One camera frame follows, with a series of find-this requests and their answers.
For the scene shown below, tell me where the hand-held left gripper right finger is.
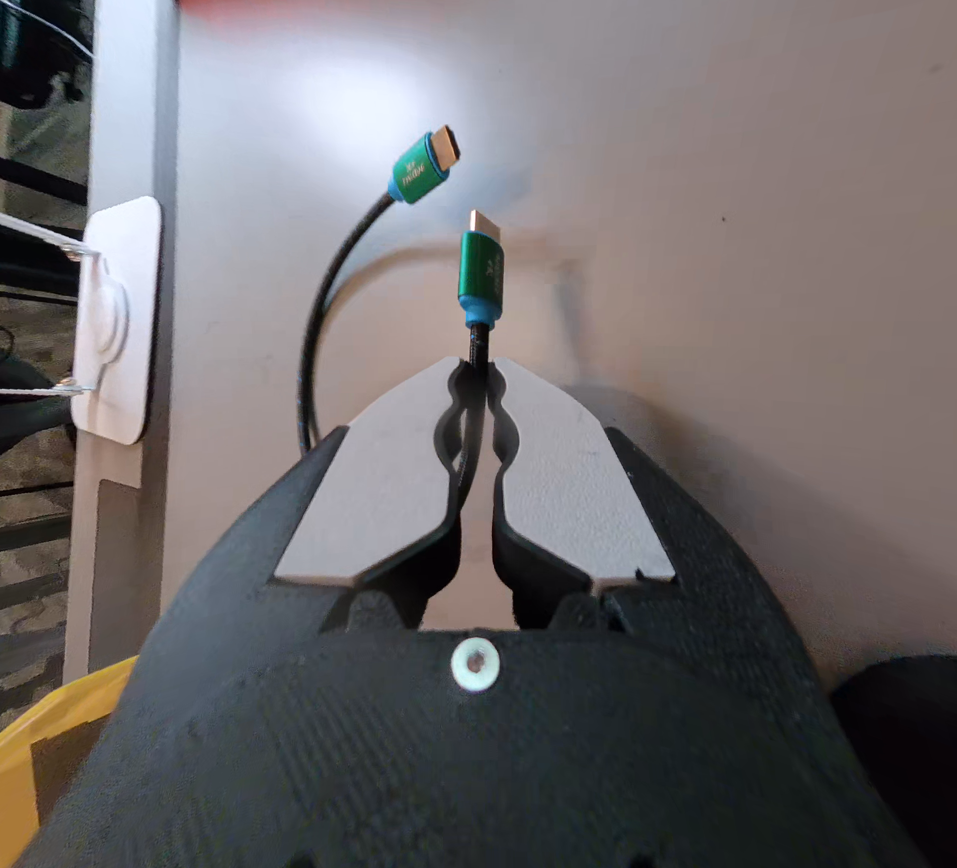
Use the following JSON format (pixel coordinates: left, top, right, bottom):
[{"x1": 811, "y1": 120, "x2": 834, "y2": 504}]
[{"x1": 486, "y1": 356, "x2": 677, "y2": 630}]

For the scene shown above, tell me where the white tablet stand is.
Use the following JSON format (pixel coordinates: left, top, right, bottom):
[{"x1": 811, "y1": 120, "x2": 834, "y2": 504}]
[{"x1": 0, "y1": 195, "x2": 163, "y2": 444}]

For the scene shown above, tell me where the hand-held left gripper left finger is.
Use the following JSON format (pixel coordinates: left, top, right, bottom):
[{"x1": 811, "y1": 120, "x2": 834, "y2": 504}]
[{"x1": 274, "y1": 356, "x2": 471, "y2": 630}]

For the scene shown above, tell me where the black chair armrest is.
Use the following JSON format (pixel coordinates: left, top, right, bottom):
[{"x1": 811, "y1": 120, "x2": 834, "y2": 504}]
[{"x1": 828, "y1": 655, "x2": 957, "y2": 868}]

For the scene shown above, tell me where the black braided hdmi cable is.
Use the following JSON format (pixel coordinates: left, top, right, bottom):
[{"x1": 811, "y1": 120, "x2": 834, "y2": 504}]
[{"x1": 298, "y1": 124, "x2": 507, "y2": 514}]

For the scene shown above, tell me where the yellow storage bin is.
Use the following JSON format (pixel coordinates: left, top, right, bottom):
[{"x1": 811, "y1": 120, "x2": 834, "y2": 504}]
[{"x1": 0, "y1": 655, "x2": 139, "y2": 868}]

